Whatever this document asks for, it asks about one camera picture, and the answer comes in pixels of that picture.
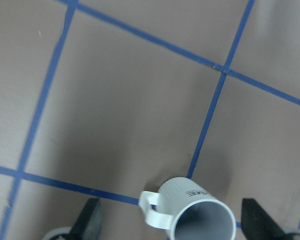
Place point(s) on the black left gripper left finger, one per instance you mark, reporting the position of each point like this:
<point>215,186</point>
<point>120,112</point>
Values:
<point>88,225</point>

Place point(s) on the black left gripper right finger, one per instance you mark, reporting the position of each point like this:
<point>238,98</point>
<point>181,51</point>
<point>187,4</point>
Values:
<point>256,224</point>

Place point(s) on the white ceramic mug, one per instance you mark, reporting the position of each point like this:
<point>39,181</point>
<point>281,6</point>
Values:
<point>186,211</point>

